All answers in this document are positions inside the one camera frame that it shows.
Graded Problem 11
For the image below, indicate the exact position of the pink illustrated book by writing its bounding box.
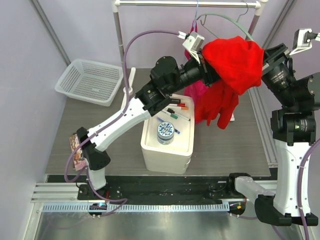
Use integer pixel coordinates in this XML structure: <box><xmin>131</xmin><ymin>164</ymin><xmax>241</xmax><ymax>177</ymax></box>
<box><xmin>69</xmin><ymin>133</ymin><xmax>86</xmax><ymax>171</ymax></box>

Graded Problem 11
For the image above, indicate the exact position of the blue wire hanger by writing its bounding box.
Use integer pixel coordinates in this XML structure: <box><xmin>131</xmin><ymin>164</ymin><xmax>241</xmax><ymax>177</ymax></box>
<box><xmin>191</xmin><ymin>0</ymin><xmax>199</xmax><ymax>32</ymax></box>

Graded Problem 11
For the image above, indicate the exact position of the blue ballpoint pen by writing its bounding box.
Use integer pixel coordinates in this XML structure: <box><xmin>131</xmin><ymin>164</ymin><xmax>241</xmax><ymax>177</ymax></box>
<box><xmin>156</xmin><ymin>116</ymin><xmax>181</xmax><ymax>134</ymax></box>

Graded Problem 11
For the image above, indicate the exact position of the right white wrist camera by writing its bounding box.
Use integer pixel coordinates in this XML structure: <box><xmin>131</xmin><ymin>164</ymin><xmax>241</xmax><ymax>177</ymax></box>
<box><xmin>289</xmin><ymin>28</ymin><xmax>320</xmax><ymax>56</ymax></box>

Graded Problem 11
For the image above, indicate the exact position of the blue patterned round tin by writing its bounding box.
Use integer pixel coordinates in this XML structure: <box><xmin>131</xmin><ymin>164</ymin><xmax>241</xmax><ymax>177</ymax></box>
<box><xmin>157</xmin><ymin>121</ymin><xmax>175</xmax><ymax>145</ymax></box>

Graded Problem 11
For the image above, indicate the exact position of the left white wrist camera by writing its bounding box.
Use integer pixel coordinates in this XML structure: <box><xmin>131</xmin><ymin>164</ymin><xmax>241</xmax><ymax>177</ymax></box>
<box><xmin>178</xmin><ymin>31</ymin><xmax>205</xmax><ymax>64</ymax></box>

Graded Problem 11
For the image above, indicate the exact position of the mint green hanger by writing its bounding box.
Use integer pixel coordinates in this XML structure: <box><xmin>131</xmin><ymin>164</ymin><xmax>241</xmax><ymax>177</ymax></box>
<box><xmin>196</xmin><ymin>0</ymin><xmax>254</xmax><ymax>41</ymax></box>

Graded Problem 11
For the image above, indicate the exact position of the pink t shirt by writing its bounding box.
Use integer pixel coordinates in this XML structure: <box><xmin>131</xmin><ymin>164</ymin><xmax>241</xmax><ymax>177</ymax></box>
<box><xmin>184</xmin><ymin>20</ymin><xmax>208</xmax><ymax>124</ymax></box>

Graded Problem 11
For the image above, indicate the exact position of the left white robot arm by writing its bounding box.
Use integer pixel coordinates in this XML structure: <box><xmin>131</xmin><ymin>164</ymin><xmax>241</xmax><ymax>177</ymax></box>
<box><xmin>76</xmin><ymin>52</ymin><xmax>220</xmax><ymax>200</ymax></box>

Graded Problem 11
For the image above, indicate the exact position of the white clothes rack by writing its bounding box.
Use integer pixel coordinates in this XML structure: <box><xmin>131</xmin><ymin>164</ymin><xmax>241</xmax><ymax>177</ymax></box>
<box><xmin>111</xmin><ymin>0</ymin><xmax>268</xmax><ymax>122</ymax></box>

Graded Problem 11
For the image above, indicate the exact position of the white foam box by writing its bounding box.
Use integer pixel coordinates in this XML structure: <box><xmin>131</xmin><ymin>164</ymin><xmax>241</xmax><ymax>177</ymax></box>
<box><xmin>140</xmin><ymin>94</ymin><xmax>195</xmax><ymax>175</ymax></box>

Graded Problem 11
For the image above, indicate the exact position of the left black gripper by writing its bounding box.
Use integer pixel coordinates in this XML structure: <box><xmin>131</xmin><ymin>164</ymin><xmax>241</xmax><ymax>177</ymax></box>
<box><xmin>165</xmin><ymin>47</ymin><xmax>232</xmax><ymax>95</ymax></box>

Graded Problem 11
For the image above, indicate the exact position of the red whiteboard marker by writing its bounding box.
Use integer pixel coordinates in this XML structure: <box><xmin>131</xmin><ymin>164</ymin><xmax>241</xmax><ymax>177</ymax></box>
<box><xmin>171</xmin><ymin>103</ymin><xmax>186</xmax><ymax>108</ymax></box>

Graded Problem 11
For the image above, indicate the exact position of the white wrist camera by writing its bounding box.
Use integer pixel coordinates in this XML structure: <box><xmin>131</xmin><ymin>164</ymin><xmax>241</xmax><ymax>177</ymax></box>
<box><xmin>289</xmin><ymin>28</ymin><xmax>320</xmax><ymax>56</ymax></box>
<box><xmin>178</xmin><ymin>31</ymin><xmax>205</xmax><ymax>64</ymax></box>

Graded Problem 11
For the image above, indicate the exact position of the green capped white marker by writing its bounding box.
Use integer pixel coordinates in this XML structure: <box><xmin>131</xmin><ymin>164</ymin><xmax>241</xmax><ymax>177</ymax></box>
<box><xmin>162</xmin><ymin>109</ymin><xmax>191</xmax><ymax>121</ymax></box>

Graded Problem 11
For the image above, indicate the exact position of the red t shirt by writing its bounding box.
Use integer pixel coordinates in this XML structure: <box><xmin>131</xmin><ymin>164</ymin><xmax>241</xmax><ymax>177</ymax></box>
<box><xmin>194</xmin><ymin>36</ymin><xmax>264</xmax><ymax>130</ymax></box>

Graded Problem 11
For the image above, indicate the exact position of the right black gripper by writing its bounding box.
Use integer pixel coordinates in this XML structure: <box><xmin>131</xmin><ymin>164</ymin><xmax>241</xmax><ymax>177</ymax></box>
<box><xmin>228</xmin><ymin>43</ymin><xmax>297</xmax><ymax>109</ymax></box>

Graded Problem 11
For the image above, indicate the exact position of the white plastic basket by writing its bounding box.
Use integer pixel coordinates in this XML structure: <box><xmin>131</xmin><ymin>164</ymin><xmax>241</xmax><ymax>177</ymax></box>
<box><xmin>54</xmin><ymin>59</ymin><xmax>124</xmax><ymax>107</ymax></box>

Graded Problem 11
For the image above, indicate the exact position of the white slotted cable duct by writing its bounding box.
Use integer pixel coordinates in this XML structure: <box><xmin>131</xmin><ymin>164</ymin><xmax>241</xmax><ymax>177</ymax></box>
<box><xmin>42</xmin><ymin>202</ymin><xmax>230</xmax><ymax>213</ymax></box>

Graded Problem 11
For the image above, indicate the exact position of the green highlighter marker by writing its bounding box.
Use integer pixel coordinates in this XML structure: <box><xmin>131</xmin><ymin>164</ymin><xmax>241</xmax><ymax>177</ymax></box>
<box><xmin>170</xmin><ymin>98</ymin><xmax>181</xmax><ymax>104</ymax></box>

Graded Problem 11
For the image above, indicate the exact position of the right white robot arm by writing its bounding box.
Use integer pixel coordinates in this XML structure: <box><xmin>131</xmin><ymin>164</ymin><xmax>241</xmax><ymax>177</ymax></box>
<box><xmin>225</xmin><ymin>44</ymin><xmax>320</xmax><ymax>227</ymax></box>

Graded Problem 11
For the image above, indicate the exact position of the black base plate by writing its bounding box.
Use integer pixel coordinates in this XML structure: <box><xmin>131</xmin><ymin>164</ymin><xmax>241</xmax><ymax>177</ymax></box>
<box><xmin>77</xmin><ymin>174</ymin><xmax>257</xmax><ymax>204</ymax></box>

